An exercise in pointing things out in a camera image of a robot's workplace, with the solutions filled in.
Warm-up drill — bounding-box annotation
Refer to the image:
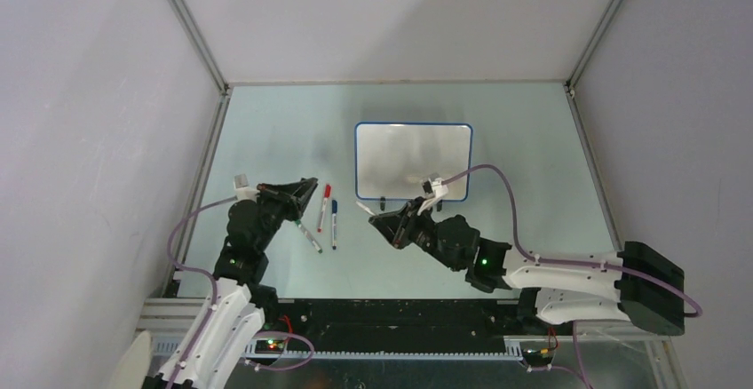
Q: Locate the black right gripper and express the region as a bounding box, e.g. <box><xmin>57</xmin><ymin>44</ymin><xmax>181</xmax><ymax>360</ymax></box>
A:
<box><xmin>371</xmin><ymin>196</ymin><xmax>462</xmax><ymax>273</ymax></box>

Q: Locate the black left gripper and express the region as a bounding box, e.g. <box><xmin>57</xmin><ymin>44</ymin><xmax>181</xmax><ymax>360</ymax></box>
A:
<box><xmin>254</xmin><ymin>179</ymin><xmax>317</xmax><ymax>251</ymax></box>

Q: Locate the black whiteboard marker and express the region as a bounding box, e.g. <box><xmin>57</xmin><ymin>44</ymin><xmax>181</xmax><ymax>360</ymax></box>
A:
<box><xmin>355</xmin><ymin>201</ymin><xmax>376</xmax><ymax>216</ymax></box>

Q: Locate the blue-framed whiteboard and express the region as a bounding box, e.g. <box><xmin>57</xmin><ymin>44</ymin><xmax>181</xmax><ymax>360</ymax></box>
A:
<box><xmin>354</xmin><ymin>122</ymin><xmax>474</xmax><ymax>201</ymax></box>

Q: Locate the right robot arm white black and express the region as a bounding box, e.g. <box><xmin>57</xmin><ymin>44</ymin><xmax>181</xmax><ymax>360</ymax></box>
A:
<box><xmin>369</xmin><ymin>197</ymin><xmax>686</xmax><ymax>337</ymax></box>

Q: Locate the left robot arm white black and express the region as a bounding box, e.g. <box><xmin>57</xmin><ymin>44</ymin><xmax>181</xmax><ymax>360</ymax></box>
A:
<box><xmin>142</xmin><ymin>175</ymin><xmax>318</xmax><ymax>388</ymax></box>

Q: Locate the red whiteboard marker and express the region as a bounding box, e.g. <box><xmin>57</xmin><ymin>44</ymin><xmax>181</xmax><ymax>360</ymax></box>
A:
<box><xmin>317</xmin><ymin>183</ymin><xmax>331</xmax><ymax>233</ymax></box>

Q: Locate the blue whiteboard marker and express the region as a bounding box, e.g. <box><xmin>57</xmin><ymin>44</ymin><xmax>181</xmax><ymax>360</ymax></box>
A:
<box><xmin>330</xmin><ymin>199</ymin><xmax>338</xmax><ymax>250</ymax></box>

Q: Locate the green whiteboard marker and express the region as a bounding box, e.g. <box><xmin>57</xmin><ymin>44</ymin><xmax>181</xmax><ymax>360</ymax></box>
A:
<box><xmin>295</xmin><ymin>220</ymin><xmax>323</xmax><ymax>254</ymax></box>

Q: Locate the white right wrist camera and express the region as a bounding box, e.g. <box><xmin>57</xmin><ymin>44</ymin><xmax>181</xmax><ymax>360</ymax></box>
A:
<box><xmin>420</xmin><ymin>173</ymin><xmax>448</xmax><ymax>215</ymax></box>

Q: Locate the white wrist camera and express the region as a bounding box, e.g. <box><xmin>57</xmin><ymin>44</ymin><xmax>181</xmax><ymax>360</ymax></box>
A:
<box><xmin>233</xmin><ymin>174</ymin><xmax>258</xmax><ymax>202</ymax></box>
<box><xmin>420</xmin><ymin>173</ymin><xmax>448</xmax><ymax>215</ymax></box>

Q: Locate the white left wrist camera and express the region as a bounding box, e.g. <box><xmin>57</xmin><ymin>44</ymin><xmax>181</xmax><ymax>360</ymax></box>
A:
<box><xmin>233</xmin><ymin>174</ymin><xmax>258</xmax><ymax>202</ymax></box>

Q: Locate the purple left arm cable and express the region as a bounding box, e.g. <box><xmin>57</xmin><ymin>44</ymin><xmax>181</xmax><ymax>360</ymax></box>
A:
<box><xmin>164</xmin><ymin>195</ymin><xmax>316</xmax><ymax>389</ymax></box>

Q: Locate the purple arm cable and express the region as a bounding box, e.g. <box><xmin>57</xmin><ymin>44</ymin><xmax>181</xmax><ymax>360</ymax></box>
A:
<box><xmin>442</xmin><ymin>164</ymin><xmax>703</xmax><ymax>319</ymax></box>
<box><xmin>164</xmin><ymin>195</ymin><xmax>316</xmax><ymax>389</ymax></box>

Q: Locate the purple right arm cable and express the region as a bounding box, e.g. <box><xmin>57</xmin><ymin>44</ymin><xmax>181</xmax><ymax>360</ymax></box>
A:
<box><xmin>442</xmin><ymin>164</ymin><xmax>703</xmax><ymax>319</ymax></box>

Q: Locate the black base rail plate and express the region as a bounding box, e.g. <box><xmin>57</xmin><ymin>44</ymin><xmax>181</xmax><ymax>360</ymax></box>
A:
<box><xmin>258</xmin><ymin>298</ymin><xmax>575</xmax><ymax>355</ymax></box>

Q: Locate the grey slotted cable duct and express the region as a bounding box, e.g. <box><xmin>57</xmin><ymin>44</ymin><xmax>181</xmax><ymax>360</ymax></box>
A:
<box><xmin>241</xmin><ymin>338</ymin><xmax>525</xmax><ymax>362</ymax></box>

